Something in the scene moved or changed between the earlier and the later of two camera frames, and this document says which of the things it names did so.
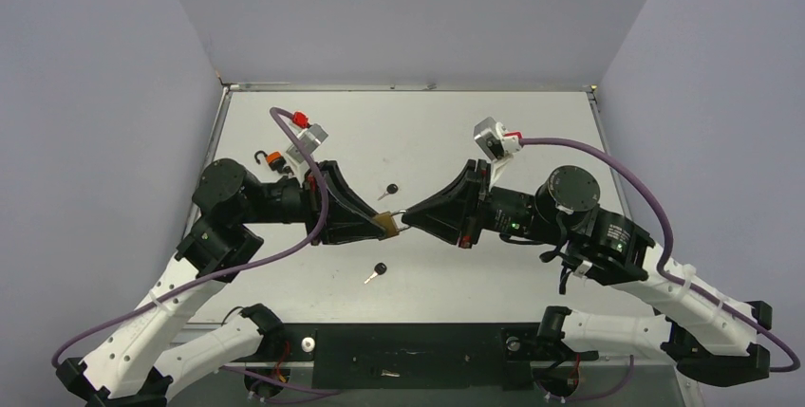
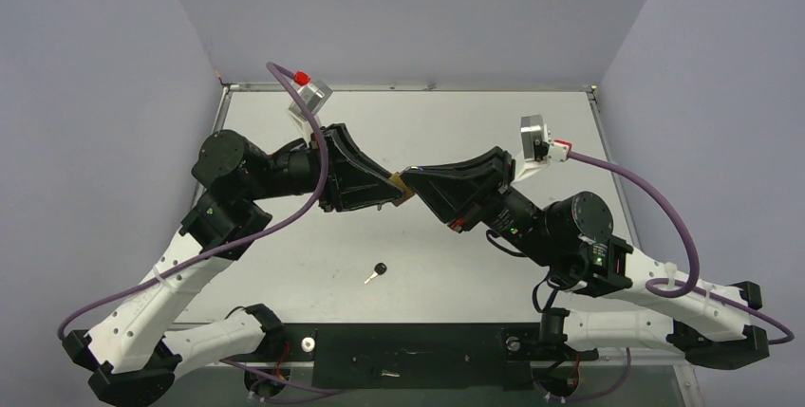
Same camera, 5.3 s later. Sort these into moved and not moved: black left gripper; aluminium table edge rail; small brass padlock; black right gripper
Moved: small brass padlock; black right gripper; black left gripper
Not moved: aluminium table edge rail
